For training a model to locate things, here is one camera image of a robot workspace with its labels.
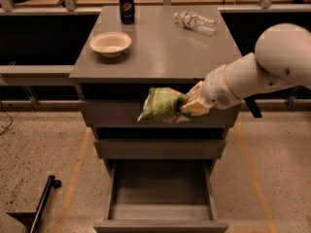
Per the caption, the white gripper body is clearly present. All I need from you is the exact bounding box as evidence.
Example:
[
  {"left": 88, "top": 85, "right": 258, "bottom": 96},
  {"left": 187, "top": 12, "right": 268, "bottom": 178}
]
[{"left": 201, "top": 65, "right": 241, "bottom": 110}]

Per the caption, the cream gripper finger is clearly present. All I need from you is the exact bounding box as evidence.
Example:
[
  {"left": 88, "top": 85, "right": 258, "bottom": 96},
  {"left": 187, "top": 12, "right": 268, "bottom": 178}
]
[
  {"left": 187, "top": 81, "right": 203, "bottom": 102},
  {"left": 180, "top": 99, "right": 212, "bottom": 117}
]

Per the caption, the green jalapeno chip bag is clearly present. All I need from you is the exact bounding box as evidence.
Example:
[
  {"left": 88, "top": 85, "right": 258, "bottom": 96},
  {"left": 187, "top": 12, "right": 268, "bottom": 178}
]
[{"left": 138, "top": 87, "right": 190, "bottom": 123}]

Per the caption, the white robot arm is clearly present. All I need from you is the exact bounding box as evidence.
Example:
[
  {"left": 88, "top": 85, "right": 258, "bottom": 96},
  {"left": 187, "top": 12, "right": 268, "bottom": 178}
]
[{"left": 180, "top": 23, "right": 311, "bottom": 117}]

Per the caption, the grey drawer cabinet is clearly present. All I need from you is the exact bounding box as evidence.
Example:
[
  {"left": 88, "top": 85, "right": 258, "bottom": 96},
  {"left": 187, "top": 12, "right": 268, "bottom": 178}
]
[{"left": 68, "top": 5, "right": 254, "bottom": 177}]

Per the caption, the grey top drawer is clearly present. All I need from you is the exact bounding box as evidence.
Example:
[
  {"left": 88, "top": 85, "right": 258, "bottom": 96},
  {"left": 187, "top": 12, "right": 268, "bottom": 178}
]
[{"left": 79, "top": 100, "right": 240, "bottom": 128}]

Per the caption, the grey middle drawer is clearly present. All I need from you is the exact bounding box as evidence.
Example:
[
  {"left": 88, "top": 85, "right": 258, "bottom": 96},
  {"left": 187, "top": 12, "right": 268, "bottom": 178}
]
[{"left": 94, "top": 139, "right": 225, "bottom": 159}]

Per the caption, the grey open bottom drawer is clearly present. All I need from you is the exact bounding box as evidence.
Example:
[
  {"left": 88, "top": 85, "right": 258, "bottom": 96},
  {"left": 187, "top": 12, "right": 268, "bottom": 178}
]
[{"left": 93, "top": 160, "right": 228, "bottom": 233}]

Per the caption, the clear plastic water bottle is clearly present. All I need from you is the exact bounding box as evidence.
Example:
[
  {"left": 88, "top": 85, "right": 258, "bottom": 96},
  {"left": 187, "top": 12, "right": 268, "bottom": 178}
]
[{"left": 174, "top": 11, "right": 217, "bottom": 35}]

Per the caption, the white paper bowl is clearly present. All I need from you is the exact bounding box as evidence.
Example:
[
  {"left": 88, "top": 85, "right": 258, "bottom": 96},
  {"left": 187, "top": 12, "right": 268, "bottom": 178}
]
[{"left": 89, "top": 32, "right": 132, "bottom": 58}]

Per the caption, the blue pepsi can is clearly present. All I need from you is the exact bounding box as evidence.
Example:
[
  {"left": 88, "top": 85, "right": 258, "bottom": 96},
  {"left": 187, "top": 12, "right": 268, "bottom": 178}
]
[{"left": 119, "top": 0, "right": 135, "bottom": 24}]

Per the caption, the black wheeled cart leg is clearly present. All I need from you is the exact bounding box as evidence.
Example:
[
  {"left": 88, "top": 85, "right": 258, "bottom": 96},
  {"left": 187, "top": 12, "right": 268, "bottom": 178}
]
[{"left": 9, "top": 175, "right": 62, "bottom": 233}]

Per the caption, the grey metal rail frame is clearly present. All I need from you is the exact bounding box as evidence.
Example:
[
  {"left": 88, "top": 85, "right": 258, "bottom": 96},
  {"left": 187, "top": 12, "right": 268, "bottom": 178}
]
[{"left": 0, "top": 3, "right": 311, "bottom": 113}]

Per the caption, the black floor cable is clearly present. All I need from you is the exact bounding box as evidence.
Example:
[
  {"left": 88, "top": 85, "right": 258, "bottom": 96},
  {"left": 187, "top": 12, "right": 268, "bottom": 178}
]
[{"left": 0, "top": 100, "right": 14, "bottom": 137}]

